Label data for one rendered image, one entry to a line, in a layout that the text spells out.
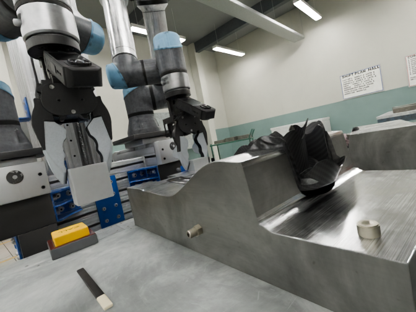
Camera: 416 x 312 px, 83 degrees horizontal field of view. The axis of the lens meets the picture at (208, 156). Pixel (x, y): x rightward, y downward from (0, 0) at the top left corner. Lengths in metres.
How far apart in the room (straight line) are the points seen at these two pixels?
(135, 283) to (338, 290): 0.23
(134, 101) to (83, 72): 0.74
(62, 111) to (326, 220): 0.37
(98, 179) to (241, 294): 0.25
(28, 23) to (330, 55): 7.72
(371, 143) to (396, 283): 0.43
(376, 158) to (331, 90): 7.23
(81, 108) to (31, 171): 0.39
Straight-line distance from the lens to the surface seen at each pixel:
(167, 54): 0.66
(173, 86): 0.64
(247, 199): 0.25
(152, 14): 1.03
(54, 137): 0.40
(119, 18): 0.89
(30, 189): 0.77
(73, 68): 0.34
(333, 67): 7.87
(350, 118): 7.72
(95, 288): 0.37
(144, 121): 1.05
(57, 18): 0.44
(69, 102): 0.41
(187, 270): 0.34
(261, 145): 0.31
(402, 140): 0.62
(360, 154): 0.62
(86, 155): 1.06
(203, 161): 0.63
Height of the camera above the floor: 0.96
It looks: 4 degrees down
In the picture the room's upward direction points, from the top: 11 degrees counter-clockwise
